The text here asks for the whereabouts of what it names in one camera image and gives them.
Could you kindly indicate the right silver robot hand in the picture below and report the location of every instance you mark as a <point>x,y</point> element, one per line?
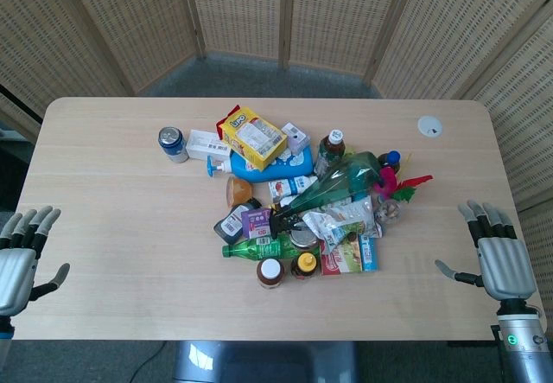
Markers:
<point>505,262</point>

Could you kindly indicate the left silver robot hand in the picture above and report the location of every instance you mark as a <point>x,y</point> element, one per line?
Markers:
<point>16,270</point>

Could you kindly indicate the blue and silver drink can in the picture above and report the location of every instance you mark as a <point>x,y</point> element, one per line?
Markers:
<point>173,146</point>

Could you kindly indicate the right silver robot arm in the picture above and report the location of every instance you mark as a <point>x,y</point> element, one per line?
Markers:
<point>525,344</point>

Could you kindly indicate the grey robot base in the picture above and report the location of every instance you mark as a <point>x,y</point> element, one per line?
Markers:
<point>263,363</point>

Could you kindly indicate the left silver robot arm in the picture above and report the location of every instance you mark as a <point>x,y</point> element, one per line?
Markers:
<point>3,327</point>

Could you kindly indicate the small clear glass jar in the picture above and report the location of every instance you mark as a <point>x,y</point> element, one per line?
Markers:
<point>391,212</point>

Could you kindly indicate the colourful feather shuttlecock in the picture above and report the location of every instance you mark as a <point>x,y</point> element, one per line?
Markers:
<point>395,184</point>

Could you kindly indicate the light blue cylinder pack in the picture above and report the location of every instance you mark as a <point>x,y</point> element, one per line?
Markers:
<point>369,255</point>

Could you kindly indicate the dark bottle with blue cap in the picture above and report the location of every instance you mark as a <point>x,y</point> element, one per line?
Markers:
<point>391,160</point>

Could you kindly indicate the red and green cardboard box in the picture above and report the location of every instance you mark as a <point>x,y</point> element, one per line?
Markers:
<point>341,262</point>

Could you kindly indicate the silver foil snack bag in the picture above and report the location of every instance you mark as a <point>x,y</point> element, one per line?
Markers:
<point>341,223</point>

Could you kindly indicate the large green plastic bottle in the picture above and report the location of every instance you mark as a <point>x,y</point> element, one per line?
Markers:
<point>332,184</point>

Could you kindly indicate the honey bottle with yellow cap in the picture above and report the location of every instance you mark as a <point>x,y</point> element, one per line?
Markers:
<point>304,266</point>

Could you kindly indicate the glass jar with metal lid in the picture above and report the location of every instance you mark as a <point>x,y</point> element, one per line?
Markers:
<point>303,239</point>

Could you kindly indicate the tea bottle with white cap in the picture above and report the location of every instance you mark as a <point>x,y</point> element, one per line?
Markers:
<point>328,151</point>

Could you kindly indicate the dark bottle with barcode label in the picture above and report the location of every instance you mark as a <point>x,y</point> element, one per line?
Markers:
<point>229,227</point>

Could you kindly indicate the white cardboard box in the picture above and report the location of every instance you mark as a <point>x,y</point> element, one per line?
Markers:
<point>206,144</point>

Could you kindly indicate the white squeeze tube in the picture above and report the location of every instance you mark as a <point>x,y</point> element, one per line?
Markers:
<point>290,185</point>

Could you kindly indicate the brown drink bottle white cap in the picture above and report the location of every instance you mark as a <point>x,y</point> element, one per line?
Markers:
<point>270,272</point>

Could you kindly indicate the blue pump lotion bottle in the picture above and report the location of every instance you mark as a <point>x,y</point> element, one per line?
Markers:
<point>285,166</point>

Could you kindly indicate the small green plastic bottle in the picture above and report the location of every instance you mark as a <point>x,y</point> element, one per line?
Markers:
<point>259,249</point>

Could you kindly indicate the small lavender box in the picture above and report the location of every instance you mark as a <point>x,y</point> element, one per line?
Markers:
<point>296,137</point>

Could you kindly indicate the small purple box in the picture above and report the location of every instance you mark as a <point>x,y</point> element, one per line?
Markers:
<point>256,223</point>

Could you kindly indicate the yellow snack box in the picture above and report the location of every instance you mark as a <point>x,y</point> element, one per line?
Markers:
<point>252,138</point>

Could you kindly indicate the woven wicker folding screen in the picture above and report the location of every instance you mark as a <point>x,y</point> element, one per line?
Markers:
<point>328,15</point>

